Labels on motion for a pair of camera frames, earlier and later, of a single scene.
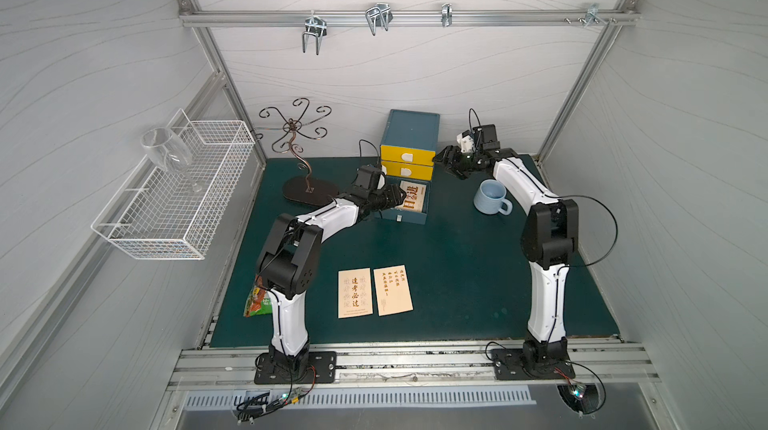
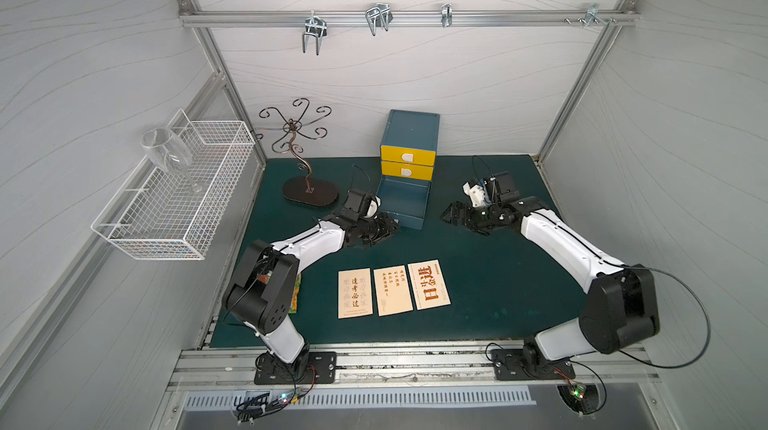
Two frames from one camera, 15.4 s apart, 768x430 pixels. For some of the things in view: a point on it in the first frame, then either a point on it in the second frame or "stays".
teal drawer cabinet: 409,143 stays
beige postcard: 392,290 stays
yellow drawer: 407,170 stays
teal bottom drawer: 407,215 stays
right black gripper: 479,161 → 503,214
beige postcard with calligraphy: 354,293 stays
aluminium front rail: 410,366 stays
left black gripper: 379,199 → 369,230
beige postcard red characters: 415,196 → 428,285
